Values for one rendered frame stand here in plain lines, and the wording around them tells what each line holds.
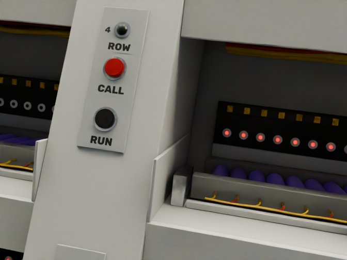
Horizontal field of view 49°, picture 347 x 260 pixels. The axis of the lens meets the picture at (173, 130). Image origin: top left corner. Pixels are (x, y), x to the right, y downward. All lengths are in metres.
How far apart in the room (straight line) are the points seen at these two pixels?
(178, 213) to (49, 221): 0.10
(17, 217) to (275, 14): 0.27
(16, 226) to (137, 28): 0.19
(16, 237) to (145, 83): 0.17
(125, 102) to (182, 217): 0.11
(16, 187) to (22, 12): 0.16
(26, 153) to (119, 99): 0.14
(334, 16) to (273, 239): 0.18
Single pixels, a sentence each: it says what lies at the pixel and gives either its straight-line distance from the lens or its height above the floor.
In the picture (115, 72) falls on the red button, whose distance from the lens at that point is 0.32.
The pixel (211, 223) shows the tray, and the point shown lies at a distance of 0.32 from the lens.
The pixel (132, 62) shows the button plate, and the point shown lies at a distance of 0.32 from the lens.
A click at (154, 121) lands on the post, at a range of 0.31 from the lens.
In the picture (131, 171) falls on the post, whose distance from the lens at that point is 0.30.
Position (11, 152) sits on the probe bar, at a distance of 0.43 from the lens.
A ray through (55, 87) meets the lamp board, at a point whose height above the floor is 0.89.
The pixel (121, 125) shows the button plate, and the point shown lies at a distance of 0.31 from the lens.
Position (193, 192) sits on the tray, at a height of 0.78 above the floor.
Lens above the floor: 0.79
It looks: 8 degrees up
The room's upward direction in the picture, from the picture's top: 9 degrees clockwise
